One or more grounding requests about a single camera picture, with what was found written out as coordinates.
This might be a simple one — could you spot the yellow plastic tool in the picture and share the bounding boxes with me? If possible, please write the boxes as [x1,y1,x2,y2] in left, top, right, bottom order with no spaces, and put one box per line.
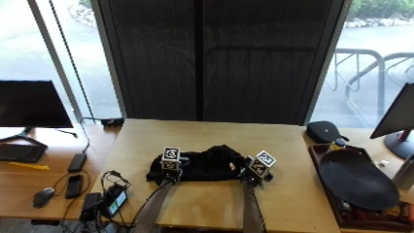
[8,161,52,172]

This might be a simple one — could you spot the dark grey computer mouse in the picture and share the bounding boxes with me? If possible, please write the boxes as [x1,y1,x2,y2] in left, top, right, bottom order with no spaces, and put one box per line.
[32,186,58,209]

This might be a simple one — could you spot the orange snack packet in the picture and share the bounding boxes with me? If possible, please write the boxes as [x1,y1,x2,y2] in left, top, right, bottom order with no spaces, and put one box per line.
[382,201,413,218]

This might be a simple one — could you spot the black zip case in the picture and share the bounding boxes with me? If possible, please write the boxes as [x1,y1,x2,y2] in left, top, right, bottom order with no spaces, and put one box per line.
[305,119,351,145]

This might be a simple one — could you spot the black keyboard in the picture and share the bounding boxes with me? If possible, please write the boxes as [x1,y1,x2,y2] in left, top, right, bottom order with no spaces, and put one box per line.
[0,143,48,164]

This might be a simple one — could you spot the grey metal bike rack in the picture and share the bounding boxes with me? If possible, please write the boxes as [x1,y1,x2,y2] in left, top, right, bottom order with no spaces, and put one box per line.
[324,48,414,128]

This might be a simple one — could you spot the white marker cube left glove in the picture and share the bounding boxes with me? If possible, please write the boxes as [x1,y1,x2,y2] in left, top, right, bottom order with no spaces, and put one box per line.
[160,146,183,172]

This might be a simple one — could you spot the black power brick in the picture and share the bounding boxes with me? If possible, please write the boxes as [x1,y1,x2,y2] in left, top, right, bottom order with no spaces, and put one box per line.
[67,152,90,173]

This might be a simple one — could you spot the white marker cube right glove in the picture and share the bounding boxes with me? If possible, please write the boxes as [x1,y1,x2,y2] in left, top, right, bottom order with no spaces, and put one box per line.
[248,150,279,179]

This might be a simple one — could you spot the silver metal bottle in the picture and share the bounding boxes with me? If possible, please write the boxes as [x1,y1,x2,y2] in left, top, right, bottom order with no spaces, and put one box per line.
[392,154,414,191]

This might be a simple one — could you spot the small yellow bottle dark cap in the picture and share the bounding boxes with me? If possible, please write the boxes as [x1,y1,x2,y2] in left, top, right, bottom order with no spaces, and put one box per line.
[329,138,349,152]

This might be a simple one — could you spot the black monitor with V-shaped stand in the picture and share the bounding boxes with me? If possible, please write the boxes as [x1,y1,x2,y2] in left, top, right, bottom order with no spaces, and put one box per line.
[0,80,75,149]

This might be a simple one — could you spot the black charger block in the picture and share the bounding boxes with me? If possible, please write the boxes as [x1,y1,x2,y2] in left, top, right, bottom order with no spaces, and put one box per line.
[79,191,104,223]

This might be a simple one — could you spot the smartphone with lit screen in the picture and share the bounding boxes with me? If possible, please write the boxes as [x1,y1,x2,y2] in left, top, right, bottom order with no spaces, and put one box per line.
[100,183,130,218]

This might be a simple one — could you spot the person's right hand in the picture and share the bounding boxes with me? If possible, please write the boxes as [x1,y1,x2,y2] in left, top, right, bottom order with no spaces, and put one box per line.
[239,154,276,187]

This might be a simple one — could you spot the black phone with dark screen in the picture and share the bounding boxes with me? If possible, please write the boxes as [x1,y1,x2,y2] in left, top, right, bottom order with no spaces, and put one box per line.
[66,173,84,200]

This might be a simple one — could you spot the dark brown wooden tray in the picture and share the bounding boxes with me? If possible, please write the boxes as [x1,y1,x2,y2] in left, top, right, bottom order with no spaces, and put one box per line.
[308,143,414,233]

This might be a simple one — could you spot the black cable hub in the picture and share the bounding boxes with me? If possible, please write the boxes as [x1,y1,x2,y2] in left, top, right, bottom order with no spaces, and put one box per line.
[99,116,126,128]

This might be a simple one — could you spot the black monitor with round stand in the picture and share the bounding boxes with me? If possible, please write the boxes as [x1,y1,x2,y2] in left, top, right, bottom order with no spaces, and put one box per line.
[369,82,414,160]

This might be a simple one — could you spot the black cloth garment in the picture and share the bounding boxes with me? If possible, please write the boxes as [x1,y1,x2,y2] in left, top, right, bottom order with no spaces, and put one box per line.
[146,144,252,184]

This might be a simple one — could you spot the white marker cube glove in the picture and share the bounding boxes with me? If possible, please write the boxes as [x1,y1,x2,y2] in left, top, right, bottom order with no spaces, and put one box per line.
[160,146,183,172]
[248,150,279,179]

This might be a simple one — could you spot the person's left hand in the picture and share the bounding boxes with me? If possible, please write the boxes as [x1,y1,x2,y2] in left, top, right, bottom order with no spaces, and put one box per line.
[162,155,192,184]

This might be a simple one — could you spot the black power brick cable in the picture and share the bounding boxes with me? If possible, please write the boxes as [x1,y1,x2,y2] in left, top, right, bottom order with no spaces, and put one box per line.
[78,116,104,155]

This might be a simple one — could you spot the beaded blind cord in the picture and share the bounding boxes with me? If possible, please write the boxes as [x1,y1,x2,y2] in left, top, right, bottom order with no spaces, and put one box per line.
[48,0,98,120]

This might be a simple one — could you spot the dark mesh window blind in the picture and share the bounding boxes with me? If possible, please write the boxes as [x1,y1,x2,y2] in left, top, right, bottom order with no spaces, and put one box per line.
[91,0,348,126]

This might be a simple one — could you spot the grey window frame post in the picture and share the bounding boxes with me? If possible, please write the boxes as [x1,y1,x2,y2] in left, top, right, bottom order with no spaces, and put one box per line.
[26,0,84,123]

